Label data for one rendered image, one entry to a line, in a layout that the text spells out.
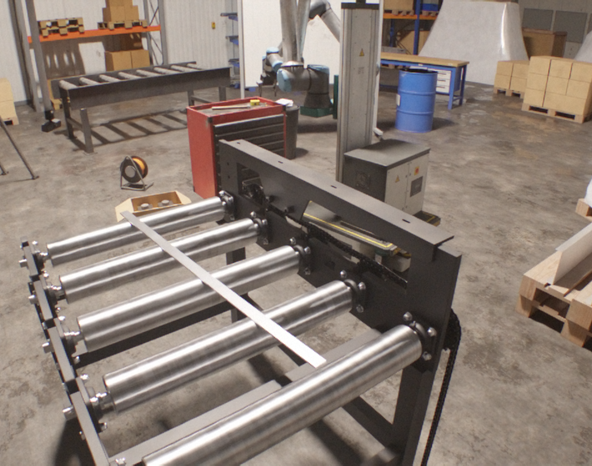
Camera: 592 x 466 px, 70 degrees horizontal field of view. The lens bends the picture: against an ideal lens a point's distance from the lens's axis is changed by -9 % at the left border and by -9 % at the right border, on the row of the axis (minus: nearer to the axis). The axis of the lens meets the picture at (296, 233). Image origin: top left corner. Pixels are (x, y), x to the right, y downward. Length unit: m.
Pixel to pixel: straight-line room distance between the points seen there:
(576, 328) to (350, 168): 1.71
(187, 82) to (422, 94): 3.40
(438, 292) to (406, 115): 5.84
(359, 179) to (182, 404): 1.73
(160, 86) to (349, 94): 4.04
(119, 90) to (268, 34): 2.10
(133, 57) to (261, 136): 6.99
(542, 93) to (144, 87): 7.10
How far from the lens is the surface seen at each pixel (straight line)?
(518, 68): 11.29
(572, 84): 9.50
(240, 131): 3.79
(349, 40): 3.05
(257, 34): 6.11
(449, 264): 1.25
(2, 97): 9.22
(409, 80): 6.95
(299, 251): 1.73
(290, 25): 3.02
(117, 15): 10.50
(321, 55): 6.28
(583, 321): 2.97
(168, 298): 1.50
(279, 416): 1.10
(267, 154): 1.91
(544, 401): 2.62
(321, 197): 1.57
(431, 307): 1.36
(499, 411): 2.48
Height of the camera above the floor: 1.75
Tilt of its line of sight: 27 degrees down
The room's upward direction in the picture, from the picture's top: straight up
